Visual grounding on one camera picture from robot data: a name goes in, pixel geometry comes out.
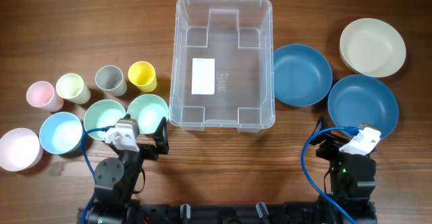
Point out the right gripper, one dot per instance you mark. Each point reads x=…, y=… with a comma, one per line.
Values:
x=333, y=143

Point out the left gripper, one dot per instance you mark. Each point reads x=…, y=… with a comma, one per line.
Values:
x=160, y=135

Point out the dark blue bowl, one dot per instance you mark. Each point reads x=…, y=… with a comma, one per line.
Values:
x=358, y=99
x=302, y=75

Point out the mint green small bowl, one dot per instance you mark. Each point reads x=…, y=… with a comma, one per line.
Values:
x=103, y=113

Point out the grey cup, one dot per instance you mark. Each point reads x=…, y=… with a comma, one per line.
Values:
x=111, y=79

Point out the beige bowl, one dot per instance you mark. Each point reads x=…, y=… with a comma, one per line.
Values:
x=372, y=47

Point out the light blue small bowl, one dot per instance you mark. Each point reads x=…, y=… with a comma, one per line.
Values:
x=61, y=133

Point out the cream cup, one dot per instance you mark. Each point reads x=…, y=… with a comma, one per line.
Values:
x=73, y=88

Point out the pink cup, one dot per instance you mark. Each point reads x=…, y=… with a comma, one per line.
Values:
x=42, y=95

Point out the pale pink small bowl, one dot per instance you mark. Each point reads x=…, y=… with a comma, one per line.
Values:
x=20, y=149

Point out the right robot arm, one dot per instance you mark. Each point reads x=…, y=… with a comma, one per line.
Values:
x=352, y=180

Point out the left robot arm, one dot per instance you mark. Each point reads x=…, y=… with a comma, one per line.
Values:
x=115, y=178

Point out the white label in container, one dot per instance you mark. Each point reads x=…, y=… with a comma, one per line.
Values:
x=203, y=76

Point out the clear plastic storage container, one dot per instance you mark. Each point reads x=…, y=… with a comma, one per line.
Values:
x=238, y=35

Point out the yellow cup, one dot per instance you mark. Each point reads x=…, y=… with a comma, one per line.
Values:
x=143, y=75

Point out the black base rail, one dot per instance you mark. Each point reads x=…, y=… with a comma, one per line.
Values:
x=289, y=212

